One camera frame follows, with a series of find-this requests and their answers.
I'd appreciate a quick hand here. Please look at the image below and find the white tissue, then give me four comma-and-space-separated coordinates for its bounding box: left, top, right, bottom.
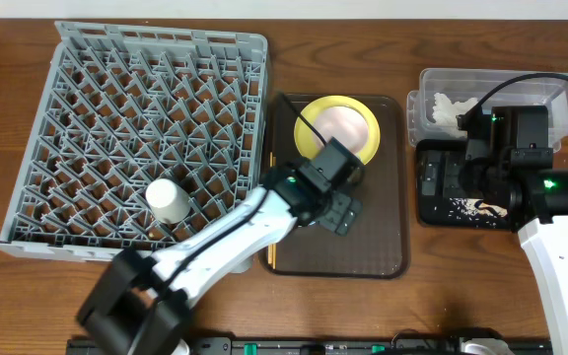
432, 93, 478, 138

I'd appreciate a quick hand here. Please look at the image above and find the food scraps pile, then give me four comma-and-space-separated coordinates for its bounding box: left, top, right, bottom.
448, 198, 508, 220

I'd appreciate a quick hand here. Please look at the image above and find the yellow plate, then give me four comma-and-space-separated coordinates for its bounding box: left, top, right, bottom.
293, 95, 382, 167

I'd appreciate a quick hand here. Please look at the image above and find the white pink bowl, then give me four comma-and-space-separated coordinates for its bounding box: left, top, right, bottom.
314, 106, 369, 153

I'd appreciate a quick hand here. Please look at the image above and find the wooden chopstick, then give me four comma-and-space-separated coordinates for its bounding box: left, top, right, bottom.
266, 152, 275, 266
269, 153, 277, 270

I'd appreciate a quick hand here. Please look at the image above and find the white cup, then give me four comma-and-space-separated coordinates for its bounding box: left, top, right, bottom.
145, 178, 190, 224

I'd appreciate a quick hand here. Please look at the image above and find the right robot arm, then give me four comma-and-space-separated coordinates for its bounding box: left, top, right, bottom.
416, 106, 568, 354

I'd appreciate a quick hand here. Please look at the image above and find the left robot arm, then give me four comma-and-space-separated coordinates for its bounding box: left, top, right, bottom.
76, 158, 364, 354

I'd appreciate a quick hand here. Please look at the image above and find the black waste tray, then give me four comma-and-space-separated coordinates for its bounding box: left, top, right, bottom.
415, 139, 522, 230

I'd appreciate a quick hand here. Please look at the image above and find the grey dishwasher rack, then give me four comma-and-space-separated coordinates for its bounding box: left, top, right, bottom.
0, 21, 269, 262

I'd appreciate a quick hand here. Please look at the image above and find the brown serving tray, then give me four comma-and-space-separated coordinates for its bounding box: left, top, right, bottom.
258, 96, 409, 279

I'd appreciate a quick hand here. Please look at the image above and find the clear plastic bin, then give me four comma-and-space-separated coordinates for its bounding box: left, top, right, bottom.
406, 68, 568, 151

